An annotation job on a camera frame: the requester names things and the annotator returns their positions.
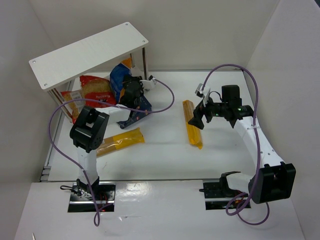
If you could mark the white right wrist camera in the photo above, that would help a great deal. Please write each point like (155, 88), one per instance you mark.
(203, 92)

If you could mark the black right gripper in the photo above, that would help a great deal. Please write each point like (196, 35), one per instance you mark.
(204, 112)

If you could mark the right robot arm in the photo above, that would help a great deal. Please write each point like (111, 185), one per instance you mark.
(273, 179)

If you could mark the yellow spaghetti packet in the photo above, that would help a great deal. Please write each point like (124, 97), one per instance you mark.
(193, 133)
(120, 141)

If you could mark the red pasta bag with label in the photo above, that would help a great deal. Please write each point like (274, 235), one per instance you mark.
(77, 105)

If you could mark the blue Barilla rigatoni box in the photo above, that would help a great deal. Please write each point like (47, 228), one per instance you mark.
(134, 116)

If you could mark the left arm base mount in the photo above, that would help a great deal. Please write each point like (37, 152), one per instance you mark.
(82, 202)

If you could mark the blue and orange pasta bag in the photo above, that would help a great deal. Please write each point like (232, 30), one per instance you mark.
(117, 75)

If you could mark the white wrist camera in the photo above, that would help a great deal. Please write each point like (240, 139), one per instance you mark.
(203, 92)
(149, 83)

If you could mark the white two-tier shelf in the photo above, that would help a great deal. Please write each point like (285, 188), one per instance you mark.
(63, 65)

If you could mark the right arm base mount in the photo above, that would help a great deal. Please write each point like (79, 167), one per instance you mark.
(215, 197)

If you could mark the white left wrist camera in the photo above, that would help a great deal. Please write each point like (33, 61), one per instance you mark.
(149, 83)

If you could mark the red fusilli pasta bag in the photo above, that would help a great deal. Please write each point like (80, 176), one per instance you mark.
(97, 88)

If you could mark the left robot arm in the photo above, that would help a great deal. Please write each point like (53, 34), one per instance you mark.
(96, 106)

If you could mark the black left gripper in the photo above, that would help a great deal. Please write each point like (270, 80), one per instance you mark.
(132, 81)

